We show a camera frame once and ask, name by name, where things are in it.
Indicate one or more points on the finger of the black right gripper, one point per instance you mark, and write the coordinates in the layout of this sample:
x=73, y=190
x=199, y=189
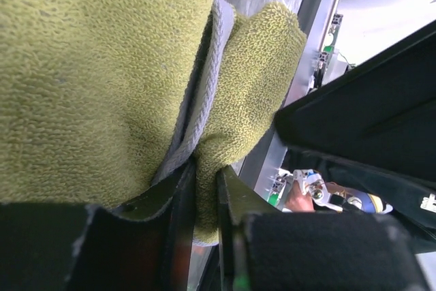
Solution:
x=381, y=113
x=402, y=194

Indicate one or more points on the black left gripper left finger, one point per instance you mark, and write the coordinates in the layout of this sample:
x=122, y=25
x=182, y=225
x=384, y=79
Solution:
x=144, y=244

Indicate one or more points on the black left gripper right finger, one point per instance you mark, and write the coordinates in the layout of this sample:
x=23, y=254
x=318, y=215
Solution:
x=262, y=248

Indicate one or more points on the grey yellow frog towel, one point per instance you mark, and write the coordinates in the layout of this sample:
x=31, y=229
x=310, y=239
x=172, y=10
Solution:
x=101, y=99

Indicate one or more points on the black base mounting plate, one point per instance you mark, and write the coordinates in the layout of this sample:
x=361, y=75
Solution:
x=292, y=40

